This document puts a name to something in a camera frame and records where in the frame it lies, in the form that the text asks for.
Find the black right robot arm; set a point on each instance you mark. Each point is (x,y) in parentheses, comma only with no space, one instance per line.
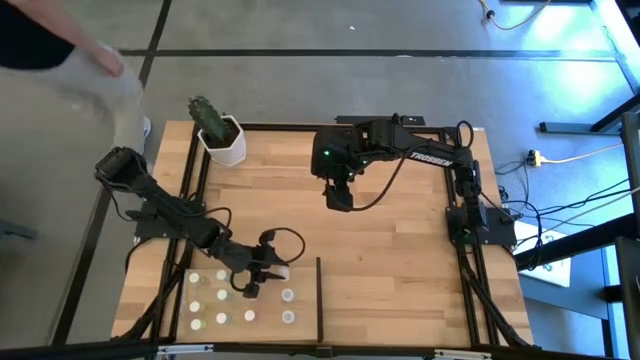
(435,155)

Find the white power strip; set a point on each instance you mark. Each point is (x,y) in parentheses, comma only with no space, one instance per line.
(535,158)

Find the green medicine bottle white cap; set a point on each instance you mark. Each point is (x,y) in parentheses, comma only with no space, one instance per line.
(223,294)
(221,318)

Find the white hexagonal plant pot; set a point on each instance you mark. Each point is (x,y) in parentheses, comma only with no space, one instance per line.
(230,152)

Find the pink medicine bottle white cap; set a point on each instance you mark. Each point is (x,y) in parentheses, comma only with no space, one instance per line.
(249,315)

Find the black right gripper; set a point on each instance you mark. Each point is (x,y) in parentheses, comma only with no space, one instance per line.
(340,152)

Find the person's forearm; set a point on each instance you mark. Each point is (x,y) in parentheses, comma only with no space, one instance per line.
(60,25)

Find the person's hand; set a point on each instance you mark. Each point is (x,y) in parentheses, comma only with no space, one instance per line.
(111,62)

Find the green cactus plant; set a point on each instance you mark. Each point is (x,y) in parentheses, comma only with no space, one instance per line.
(207,120)

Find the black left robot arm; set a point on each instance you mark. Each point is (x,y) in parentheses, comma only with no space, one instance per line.
(165,207)

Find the silver aluminium bracket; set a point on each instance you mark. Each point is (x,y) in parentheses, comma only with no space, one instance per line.
(462,355)
(185,349)

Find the medicine bottle with white cap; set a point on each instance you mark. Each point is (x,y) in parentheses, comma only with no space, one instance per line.
(221,274)
(195,277)

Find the black shelf post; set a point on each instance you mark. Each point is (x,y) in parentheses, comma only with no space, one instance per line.
(319,300)

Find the person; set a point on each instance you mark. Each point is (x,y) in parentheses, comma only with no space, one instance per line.
(25,40)

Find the black desk leg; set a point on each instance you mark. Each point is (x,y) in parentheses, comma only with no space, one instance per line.
(565,127)

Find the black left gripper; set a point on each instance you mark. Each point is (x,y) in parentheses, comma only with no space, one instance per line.
(242,257)

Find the person's shoe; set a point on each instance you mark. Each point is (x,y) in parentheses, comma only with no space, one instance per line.
(146,127)

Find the black metal beam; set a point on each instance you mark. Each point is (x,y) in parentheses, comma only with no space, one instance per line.
(575,242)

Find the clear medicine bottle white cap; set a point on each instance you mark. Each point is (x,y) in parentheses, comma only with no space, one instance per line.
(288,316)
(284,272)
(287,295)

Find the white paper sheet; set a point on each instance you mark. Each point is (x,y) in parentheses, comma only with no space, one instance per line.
(550,272)

